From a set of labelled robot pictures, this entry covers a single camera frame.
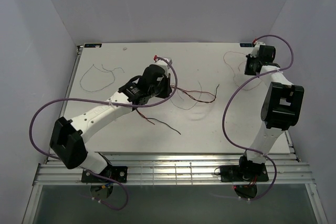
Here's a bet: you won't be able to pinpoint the blue label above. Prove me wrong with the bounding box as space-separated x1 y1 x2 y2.
84 43 102 48
239 42 258 48

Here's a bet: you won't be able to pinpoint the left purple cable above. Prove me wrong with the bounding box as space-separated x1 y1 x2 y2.
29 56 179 211

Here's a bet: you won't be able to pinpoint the left blue label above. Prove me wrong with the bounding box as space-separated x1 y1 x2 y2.
84 43 102 48

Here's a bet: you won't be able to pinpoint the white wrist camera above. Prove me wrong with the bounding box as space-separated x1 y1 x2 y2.
250 39 266 58
153 55 173 71

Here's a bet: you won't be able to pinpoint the thin blue grey wire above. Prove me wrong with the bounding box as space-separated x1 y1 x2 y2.
154 81 203 135

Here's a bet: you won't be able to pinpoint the right blue label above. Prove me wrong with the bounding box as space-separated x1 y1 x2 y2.
239 42 258 48

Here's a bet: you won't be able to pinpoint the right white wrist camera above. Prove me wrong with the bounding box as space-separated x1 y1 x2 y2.
250 39 266 58

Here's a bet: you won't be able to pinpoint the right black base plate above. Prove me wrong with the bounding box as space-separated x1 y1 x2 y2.
215 165 269 182

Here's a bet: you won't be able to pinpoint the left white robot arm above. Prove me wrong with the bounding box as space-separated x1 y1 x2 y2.
50 59 172 182

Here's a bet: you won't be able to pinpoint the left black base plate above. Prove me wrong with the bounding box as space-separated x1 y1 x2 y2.
81 165 128 183

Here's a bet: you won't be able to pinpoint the red black twisted wire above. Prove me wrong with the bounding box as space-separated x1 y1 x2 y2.
135 83 221 125

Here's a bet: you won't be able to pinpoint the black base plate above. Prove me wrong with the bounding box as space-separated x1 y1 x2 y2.
81 165 128 183
215 165 269 182

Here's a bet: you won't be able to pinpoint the thin pink wire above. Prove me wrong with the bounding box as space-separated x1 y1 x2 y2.
223 50 263 91

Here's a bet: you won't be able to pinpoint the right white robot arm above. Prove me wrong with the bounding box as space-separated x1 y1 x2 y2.
237 42 304 180

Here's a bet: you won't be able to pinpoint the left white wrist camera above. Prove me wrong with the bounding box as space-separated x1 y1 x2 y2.
153 55 173 71

